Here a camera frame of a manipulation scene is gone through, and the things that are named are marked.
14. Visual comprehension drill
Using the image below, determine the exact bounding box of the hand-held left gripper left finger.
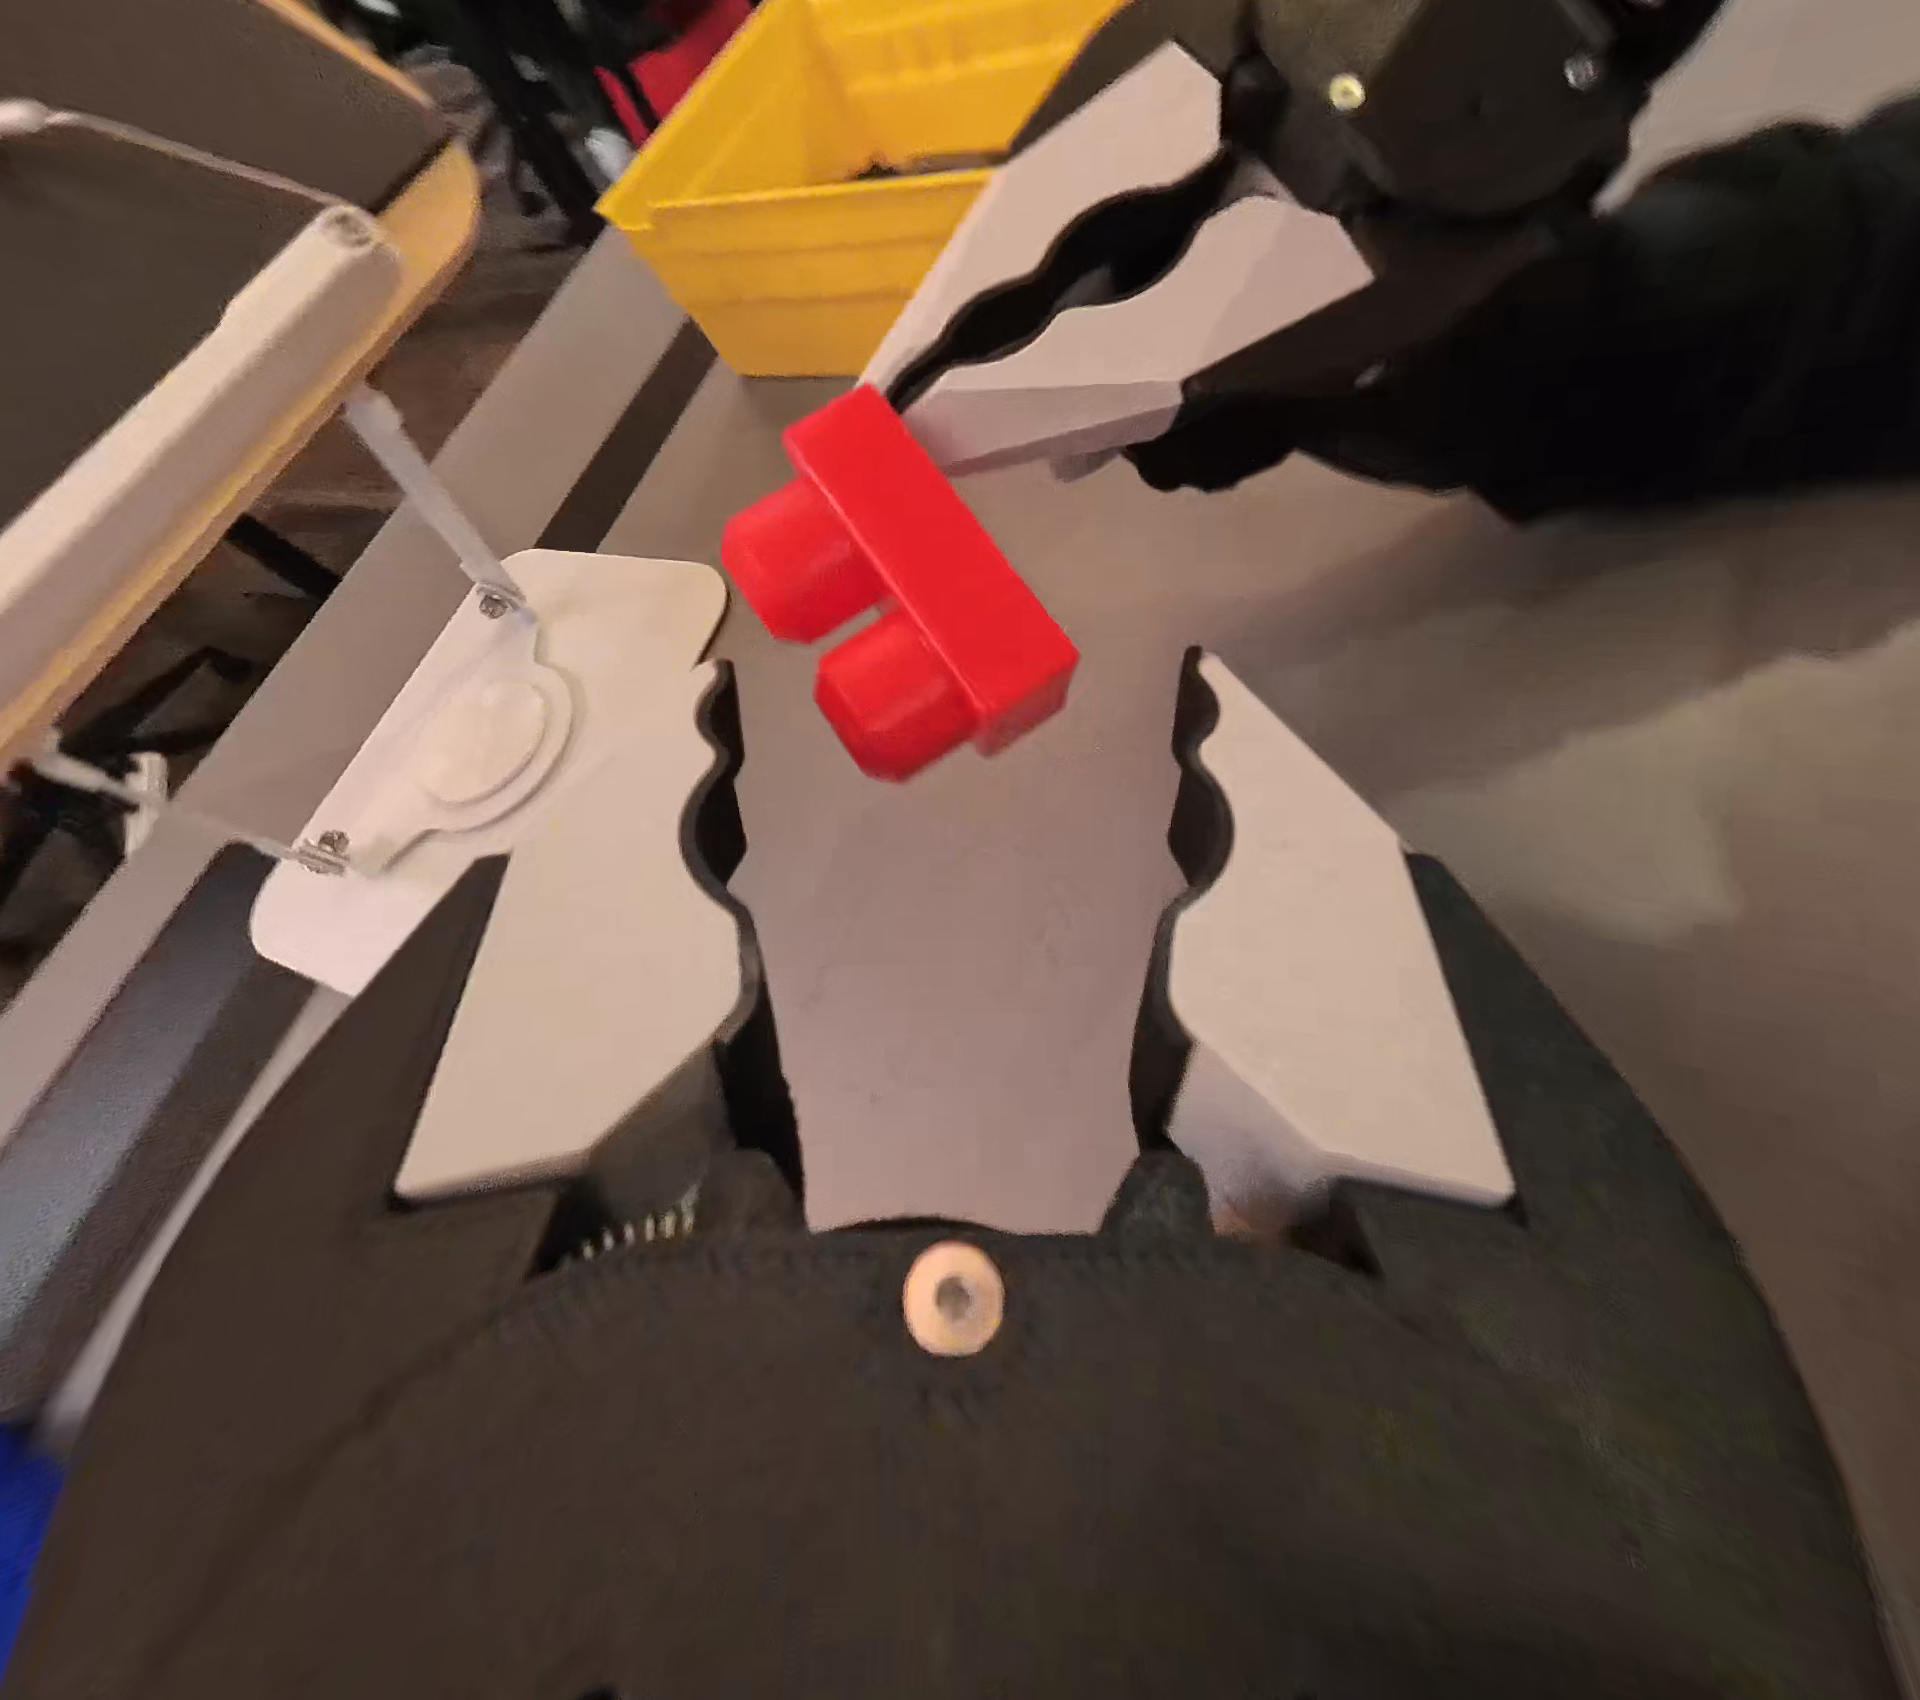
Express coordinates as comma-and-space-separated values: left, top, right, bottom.
390, 658, 803, 1230

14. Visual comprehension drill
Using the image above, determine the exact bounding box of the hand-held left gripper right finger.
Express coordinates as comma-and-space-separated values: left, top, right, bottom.
1128, 645, 1517, 1237

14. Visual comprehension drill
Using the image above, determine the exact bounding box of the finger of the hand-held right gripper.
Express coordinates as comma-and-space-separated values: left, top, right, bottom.
900, 191, 1377, 483
863, 38, 1240, 403

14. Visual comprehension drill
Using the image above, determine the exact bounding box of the red toy block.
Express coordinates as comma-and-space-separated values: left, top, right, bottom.
719, 383, 1081, 784

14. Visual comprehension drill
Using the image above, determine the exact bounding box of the yellow plastic bin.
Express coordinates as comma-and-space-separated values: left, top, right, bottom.
596, 0, 1329, 380

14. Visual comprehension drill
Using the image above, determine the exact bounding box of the blue plastic bin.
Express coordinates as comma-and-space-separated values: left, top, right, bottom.
0, 1422, 70, 1672

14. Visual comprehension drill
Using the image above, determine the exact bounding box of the person's right forearm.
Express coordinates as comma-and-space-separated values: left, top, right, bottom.
1590, 102, 1920, 501

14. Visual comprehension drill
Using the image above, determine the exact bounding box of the red bag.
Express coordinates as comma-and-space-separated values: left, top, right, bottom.
592, 0, 752, 149

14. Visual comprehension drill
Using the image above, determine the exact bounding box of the wooden board with black mat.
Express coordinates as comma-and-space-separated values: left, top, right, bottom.
0, 0, 481, 757

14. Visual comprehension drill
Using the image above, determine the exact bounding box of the wire page holder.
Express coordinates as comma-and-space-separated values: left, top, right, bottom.
0, 93, 361, 231

